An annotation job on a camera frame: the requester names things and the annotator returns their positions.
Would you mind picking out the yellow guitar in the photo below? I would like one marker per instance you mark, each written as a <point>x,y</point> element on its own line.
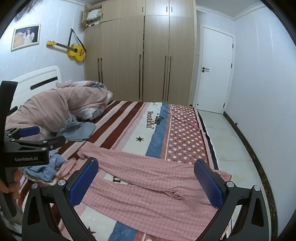
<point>75,52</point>

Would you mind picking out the white pillow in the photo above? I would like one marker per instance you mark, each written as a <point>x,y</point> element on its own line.
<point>109,95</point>

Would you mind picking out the pink quilt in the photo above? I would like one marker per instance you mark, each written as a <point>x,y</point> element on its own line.
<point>62,102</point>

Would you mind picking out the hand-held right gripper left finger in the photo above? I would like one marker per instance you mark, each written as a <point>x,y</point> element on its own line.
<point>84,180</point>

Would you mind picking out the person's left hand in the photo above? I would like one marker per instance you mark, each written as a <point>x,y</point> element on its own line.
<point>18,179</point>

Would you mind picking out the plain pink garment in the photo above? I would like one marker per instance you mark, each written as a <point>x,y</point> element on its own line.
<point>67,167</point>

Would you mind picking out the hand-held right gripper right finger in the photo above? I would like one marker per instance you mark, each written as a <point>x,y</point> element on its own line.
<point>208,185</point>

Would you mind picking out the pink checked pants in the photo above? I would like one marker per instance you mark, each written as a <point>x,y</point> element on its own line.
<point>148,185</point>

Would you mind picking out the framed wall photo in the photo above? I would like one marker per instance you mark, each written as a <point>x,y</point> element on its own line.
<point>26,37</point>

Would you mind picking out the dark baseboard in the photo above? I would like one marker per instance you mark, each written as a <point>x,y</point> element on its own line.
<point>252,150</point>

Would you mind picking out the white headboard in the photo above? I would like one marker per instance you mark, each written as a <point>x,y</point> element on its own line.
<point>39,77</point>

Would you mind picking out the striped dotted printed blanket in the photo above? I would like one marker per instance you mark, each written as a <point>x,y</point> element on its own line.
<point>157,129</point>

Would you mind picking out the white door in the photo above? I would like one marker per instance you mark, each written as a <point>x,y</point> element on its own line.
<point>215,69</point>

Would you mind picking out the folded bedding in wardrobe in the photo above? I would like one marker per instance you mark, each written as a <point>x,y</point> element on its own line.
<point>93,15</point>

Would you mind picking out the beige wooden wardrobe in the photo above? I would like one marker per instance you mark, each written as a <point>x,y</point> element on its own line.
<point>129,58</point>

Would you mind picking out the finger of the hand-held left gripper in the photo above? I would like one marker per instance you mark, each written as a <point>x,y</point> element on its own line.
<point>54,141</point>
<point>29,131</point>

